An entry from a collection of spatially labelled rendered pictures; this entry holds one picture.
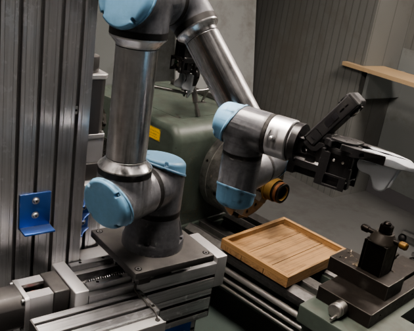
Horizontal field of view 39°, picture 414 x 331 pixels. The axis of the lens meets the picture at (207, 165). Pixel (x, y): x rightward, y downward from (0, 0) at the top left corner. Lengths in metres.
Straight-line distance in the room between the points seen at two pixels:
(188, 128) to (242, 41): 3.33
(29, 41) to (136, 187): 0.37
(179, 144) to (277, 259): 0.53
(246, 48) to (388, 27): 1.26
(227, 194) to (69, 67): 0.47
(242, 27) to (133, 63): 4.25
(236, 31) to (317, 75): 0.82
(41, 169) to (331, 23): 3.97
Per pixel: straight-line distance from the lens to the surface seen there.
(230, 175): 1.07
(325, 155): 0.99
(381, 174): 0.98
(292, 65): 5.38
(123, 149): 1.20
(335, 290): 1.80
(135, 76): 1.16
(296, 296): 1.95
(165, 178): 1.32
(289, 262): 2.07
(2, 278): 1.48
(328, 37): 5.11
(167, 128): 2.08
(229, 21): 5.28
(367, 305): 1.78
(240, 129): 1.04
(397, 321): 1.84
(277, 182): 2.09
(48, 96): 1.33
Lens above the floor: 1.86
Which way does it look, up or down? 20 degrees down
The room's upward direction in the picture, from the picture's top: 9 degrees clockwise
